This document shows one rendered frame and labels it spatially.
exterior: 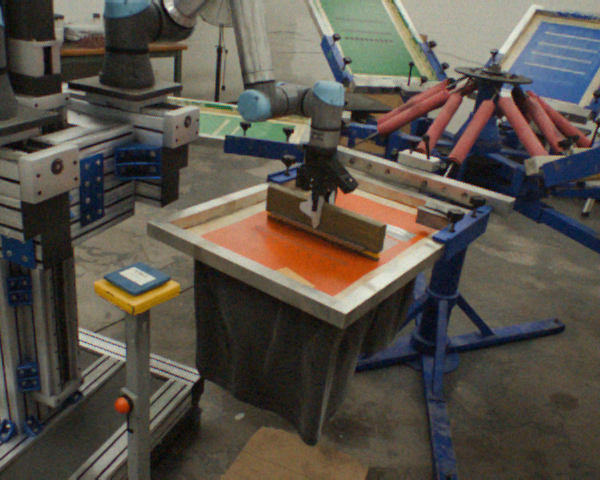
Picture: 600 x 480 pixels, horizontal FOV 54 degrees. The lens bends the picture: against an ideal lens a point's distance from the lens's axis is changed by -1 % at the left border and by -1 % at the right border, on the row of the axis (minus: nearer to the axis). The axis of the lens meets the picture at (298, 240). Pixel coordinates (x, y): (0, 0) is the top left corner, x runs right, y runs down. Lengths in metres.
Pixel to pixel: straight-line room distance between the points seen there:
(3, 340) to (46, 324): 0.13
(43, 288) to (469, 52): 4.92
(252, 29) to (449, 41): 4.78
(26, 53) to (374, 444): 1.75
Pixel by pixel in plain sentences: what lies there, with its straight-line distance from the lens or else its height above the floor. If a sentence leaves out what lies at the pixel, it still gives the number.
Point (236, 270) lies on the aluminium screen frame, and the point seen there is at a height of 0.97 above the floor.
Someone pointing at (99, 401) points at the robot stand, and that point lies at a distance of 2.17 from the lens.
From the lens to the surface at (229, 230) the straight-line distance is 1.58.
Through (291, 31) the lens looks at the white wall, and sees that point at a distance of 7.04.
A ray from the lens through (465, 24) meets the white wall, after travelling 6.05.
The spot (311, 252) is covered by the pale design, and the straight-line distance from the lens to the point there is 1.50.
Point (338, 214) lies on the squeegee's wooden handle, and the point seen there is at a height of 1.04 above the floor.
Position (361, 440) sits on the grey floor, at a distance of 2.40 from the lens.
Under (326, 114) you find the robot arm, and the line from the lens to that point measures 1.46.
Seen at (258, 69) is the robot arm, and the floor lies 1.38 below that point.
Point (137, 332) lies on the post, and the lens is 1.35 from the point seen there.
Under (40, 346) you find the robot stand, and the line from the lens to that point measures 1.87.
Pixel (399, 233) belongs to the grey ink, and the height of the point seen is 0.96.
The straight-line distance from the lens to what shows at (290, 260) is 1.45.
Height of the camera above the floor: 1.60
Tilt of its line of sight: 25 degrees down
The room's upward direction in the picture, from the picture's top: 7 degrees clockwise
